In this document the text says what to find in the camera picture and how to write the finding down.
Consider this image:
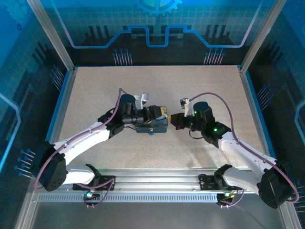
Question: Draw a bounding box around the aluminium frame post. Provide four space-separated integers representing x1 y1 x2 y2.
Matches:
240 0 287 72
26 0 77 73

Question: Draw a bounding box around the left base LED circuit board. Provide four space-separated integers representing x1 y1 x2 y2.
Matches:
82 189 101 200

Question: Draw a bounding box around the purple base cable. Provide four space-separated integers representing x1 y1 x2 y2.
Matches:
218 187 245 210
75 177 117 209

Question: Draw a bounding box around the black left base mounting plate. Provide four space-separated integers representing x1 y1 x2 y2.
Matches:
72 175 117 192

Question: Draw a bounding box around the black right base mounting plate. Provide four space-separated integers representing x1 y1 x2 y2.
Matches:
198 173 226 192

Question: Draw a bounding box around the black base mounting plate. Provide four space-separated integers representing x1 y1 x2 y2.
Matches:
198 173 226 192
72 175 117 192

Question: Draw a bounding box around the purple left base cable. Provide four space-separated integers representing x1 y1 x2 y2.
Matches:
75 177 117 209

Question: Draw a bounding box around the aluminium table side rail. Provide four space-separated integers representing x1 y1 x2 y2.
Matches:
44 66 79 144
237 64 277 165

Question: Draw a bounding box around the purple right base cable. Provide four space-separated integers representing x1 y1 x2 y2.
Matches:
218 187 245 210

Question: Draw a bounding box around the slotted grey cable duct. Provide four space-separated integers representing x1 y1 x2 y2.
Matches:
37 193 219 203

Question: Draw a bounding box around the base led circuit board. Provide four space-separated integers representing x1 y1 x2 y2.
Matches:
82 189 101 200
216 192 236 201

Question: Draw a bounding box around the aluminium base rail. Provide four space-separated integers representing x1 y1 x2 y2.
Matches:
33 167 262 194

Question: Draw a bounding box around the right base LED circuit board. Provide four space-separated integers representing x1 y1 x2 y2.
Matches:
216 192 236 201

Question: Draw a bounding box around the thin black right gripper cable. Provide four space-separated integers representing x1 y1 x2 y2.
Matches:
189 129 204 141

